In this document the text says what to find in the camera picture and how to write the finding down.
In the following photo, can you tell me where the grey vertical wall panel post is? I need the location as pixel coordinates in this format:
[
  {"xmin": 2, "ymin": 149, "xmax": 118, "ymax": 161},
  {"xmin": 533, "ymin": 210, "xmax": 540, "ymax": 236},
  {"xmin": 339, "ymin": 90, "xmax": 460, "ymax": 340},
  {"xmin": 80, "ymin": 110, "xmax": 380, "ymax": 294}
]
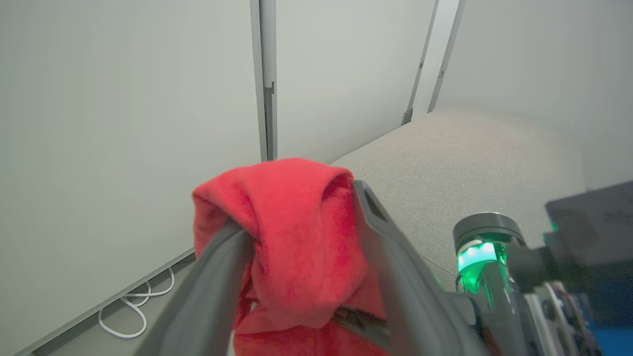
[{"xmin": 249, "ymin": 0, "xmax": 278, "ymax": 162}]

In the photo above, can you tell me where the white cable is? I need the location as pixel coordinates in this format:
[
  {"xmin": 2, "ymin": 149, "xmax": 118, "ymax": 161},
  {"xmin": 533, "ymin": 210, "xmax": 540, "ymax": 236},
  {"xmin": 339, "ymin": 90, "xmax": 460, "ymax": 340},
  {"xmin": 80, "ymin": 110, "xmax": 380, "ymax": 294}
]
[{"xmin": 97, "ymin": 267, "xmax": 176, "ymax": 340}]

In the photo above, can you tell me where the grey slanted panel edge strip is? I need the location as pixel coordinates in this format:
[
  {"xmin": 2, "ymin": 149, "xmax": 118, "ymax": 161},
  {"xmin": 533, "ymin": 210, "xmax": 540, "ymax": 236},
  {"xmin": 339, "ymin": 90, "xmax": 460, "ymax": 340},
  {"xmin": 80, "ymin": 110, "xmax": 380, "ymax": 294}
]
[
  {"xmin": 427, "ymin": 0, "xmax": 466, "ymax": 113},
  {"xmin": 402, "ymin": 0, "xmax": 440, "ymax": 125}
]

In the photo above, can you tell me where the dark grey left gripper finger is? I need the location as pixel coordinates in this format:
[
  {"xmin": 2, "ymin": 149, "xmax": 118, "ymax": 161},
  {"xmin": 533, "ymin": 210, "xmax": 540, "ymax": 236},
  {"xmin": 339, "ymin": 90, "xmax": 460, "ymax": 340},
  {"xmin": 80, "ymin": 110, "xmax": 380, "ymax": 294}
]
[{"xmin": 133, "ymin": 222, "xmax": 255, "ymax": 356}]

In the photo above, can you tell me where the blue laundry basket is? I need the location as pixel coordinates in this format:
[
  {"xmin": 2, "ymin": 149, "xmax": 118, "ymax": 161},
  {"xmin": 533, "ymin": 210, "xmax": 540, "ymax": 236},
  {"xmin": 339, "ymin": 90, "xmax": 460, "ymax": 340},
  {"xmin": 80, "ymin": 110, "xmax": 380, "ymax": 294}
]
[{"xmin": 591, "ymin": 324, "xmax": 633, "ymax": 356}]

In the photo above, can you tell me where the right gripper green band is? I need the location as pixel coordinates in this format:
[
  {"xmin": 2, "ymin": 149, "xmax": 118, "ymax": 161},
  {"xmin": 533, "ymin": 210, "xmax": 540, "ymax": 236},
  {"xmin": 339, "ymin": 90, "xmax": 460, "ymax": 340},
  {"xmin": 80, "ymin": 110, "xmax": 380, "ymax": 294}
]
[{"xmin": 353, "ymin": 180, "xmax": 602, "ymax": 356}]

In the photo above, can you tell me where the red fleece clothing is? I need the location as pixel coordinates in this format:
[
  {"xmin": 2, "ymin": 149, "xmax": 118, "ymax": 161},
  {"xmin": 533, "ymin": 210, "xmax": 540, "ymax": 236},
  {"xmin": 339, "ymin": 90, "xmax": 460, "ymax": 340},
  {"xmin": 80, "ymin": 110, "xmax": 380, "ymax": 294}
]
[{"xmin": 191, "ymin": 158, "xmax": 392, "ymax": 356}]

